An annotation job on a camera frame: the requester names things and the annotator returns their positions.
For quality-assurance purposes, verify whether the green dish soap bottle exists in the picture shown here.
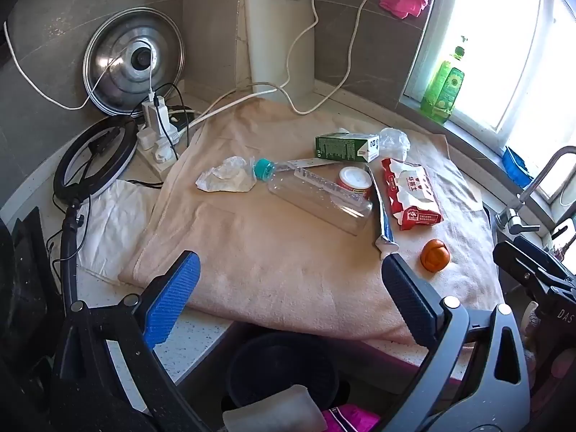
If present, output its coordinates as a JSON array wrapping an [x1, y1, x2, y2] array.
[[420, 36, 466, 124]]

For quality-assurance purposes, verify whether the pink clothing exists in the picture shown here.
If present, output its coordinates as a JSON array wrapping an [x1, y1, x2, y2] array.
[[321, 405, 383, 432]]

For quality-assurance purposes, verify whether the dark bulky object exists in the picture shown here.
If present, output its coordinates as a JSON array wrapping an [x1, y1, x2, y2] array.
[[0, 207, 64, 379]]

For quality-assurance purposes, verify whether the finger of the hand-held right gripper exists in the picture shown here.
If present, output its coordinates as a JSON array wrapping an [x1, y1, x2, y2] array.
[[492, 236, 568, 289]]

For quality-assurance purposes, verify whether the red can with white lid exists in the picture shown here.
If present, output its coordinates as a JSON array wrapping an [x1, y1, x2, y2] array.
[[337, 166, 373, 201]]

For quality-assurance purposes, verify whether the dark blue trash bin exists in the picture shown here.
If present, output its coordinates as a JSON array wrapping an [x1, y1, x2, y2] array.
[[225, 333, 340, 410]]

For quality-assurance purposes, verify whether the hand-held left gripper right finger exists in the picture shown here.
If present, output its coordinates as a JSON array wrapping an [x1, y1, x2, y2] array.
[[382, 254, 532, 432]]

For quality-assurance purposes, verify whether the thin white cable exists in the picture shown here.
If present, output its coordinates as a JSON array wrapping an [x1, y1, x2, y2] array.
[[4, 22, 156, 111]]

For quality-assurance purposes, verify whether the white power strip cable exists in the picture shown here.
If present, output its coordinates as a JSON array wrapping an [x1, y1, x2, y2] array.
[[186, 85, 282, 129]]

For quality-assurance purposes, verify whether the white fluffy cloth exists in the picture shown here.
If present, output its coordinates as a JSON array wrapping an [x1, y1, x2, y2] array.
[[222, 384, 327, 432]]

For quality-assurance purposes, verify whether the clear bottle with teal cap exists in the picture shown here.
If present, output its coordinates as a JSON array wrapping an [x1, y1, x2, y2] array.
[[253, 158, 374, 236]]

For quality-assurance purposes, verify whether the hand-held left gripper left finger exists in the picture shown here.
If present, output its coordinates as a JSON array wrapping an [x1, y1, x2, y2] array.
[[49, 250, 212, 432]]

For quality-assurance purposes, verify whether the black cable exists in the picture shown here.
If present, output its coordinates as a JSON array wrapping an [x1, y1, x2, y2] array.
[[153, 83, 189, 160]]

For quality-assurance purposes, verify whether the steel pot lid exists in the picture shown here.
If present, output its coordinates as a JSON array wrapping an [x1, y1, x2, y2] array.
[[83, 6, 186, 118]]

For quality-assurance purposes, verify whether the beige towel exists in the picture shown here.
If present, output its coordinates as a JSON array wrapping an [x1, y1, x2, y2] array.
[[118, 99, 502, 343]]

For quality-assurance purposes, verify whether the white looped cable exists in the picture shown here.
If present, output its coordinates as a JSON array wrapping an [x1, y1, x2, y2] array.
[[285, 0, 399, 115]]

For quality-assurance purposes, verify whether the red white tissue pack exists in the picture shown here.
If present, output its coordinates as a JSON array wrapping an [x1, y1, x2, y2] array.
[[382, 157, 444, 231]]

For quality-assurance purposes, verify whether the white cutting board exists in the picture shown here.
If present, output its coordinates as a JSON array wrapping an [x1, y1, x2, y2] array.
[[243, 0, 316, 104]]

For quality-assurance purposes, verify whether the clear plastic bag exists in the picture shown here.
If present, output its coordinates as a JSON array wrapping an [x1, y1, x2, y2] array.
[[379, 127, 411, 163]]

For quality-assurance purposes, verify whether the white power strip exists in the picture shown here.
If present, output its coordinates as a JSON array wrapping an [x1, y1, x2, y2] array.
[[136, 101, 194, 165]]

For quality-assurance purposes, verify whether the green white milk carton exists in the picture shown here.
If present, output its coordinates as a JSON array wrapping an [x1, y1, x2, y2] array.
[[314, 132, 381, 163]]

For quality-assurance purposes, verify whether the black ring light stand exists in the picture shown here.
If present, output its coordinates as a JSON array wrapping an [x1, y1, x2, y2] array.
[[58, 198, 87, 316]]

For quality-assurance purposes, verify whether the window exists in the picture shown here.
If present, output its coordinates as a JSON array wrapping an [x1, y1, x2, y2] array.
[[400, 0, 576, 156]]

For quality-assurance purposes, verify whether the steel faucet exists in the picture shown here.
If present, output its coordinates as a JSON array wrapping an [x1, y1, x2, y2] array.
[[495, 145, 576, 235]]

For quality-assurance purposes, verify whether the crumpled clear plastic wrap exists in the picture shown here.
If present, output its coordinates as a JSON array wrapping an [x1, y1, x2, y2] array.
[[195, 156, 258, 194]]

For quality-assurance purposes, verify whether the blue sponge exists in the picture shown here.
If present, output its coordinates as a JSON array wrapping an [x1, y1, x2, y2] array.
[[501, 146, 534, 187]]

